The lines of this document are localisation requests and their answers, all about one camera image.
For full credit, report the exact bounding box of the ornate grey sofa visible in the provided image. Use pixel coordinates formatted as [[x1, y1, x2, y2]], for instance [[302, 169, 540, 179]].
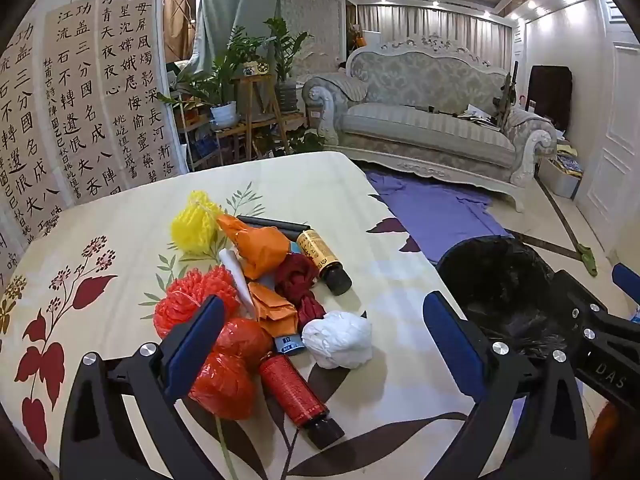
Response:
[[301, 35, 558, 212]]

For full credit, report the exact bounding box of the blue wrapper strip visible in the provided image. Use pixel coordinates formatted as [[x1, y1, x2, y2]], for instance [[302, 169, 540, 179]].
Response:
[[272, 335, 306, 356]]

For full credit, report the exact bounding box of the red foam fruit net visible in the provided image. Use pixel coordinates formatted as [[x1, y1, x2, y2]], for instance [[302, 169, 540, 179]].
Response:
[[154, 266, 241, 341]]

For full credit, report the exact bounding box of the black marker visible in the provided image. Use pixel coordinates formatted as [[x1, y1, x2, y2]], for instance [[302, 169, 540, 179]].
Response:
[[236, 215, 310, 241]]

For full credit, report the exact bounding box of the orange paper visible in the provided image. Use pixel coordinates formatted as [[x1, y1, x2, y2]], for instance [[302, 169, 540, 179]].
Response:
[[247, 281, 301, 338]]

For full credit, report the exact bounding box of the pale window curtain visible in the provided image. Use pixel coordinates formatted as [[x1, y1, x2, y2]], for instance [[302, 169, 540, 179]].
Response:
[[357, 2, 513, 63]]

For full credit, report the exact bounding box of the yellow foam fruit net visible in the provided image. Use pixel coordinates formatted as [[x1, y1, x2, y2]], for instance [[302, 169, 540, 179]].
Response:
[[171, 191, 223, 256]]

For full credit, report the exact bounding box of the tall green potted plant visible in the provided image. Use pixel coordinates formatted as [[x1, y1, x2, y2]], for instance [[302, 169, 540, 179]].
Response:
[[264, 16, 315, 113]]

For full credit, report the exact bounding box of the grey storage box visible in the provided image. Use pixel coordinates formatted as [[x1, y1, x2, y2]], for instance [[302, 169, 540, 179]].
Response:
[[537, 152, 583, 200]]

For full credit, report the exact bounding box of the blue crate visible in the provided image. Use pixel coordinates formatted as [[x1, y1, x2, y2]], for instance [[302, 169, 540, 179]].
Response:
[[191, 136, 223, 160]]

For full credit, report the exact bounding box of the black lined trash bin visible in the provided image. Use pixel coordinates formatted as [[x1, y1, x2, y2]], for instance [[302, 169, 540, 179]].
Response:
[[435, 234, 601, 361]]

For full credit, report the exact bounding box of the tall wooden plant stand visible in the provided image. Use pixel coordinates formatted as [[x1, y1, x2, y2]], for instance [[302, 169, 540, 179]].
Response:
[[229, 74, 292, 161]]

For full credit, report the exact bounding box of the green slipper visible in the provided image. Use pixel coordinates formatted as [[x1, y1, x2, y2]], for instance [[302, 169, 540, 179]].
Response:
[[575, 242, 599, 277]]

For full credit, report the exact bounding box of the pile of papers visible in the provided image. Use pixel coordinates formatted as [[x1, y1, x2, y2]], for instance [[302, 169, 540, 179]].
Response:
[[452, 104, 497, 127]]

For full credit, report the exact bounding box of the brown curtain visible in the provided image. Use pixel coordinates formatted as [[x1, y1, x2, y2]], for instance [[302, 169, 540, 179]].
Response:
[[162, 0, 198, 63]]

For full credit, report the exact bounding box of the red label bottle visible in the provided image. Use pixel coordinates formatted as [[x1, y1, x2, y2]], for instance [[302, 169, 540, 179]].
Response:
[[258, 352, 346, 451]]

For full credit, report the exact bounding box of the toy rifle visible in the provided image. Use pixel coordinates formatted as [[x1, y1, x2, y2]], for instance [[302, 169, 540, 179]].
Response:
[[492, 61, 519, 128]]

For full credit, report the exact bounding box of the orange plastic bag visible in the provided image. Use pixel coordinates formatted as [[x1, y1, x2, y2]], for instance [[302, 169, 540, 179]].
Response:
[[216, 214, 292, 281]]

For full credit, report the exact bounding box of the grey green curtain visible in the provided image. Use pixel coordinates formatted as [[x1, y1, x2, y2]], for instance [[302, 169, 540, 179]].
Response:
[[187, 0, 281, 76]]

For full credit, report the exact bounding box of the dark red bag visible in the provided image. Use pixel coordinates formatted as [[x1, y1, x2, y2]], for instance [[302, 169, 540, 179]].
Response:
[[274, 254, 328, 331]]

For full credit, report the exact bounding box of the low leafy plant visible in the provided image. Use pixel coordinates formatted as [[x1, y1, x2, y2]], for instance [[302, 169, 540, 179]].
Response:
[[255, 127, 326, 157]]

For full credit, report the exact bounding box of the purple floor cloth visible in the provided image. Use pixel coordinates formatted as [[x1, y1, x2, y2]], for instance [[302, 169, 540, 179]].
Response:
[[364, 170, 516, 263]]

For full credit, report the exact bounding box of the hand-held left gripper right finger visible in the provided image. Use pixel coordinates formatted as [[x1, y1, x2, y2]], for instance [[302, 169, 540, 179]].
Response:
[[415, 291, 598, 480]]

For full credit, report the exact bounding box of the white paper cone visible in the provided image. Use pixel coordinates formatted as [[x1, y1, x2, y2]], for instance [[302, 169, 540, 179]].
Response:
[[218, 249, 261, 321]]

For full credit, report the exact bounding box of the red plastic bag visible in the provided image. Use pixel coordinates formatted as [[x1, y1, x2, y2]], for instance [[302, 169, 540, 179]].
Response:
[[189, 317, 275, 421]]

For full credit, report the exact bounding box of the potted plant white pot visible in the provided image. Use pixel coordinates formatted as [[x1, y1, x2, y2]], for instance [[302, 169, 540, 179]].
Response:
[[167, 25, 276, 131]]

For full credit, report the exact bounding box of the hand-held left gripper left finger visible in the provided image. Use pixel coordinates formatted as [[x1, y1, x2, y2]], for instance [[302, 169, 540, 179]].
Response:
[[60, 295, 236, 480]]

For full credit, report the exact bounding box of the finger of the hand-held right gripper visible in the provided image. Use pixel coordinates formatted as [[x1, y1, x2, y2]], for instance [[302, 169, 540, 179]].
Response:
[[549, 270, 616, 346], [612, 262, 640, 306]]

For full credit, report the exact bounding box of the yellow label dark bottle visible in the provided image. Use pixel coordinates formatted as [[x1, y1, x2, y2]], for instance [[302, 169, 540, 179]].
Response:
[[296, 229, 353, 297]]

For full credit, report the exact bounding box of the dark cloth cover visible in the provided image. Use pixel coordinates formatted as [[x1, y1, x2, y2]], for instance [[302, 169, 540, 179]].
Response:
[[527, 65, 573, 133]]

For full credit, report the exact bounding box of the floral tablecloth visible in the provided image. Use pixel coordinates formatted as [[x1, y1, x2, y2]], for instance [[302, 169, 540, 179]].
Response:
[[0, 151, 481, 480]]

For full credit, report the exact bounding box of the white panelled door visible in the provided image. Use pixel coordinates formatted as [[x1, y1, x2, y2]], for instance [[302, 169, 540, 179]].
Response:
[[575, 0, 640, 221]]

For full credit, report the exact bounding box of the white paper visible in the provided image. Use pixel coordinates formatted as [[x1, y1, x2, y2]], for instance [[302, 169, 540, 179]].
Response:
[[301, 311, 374, 370]]

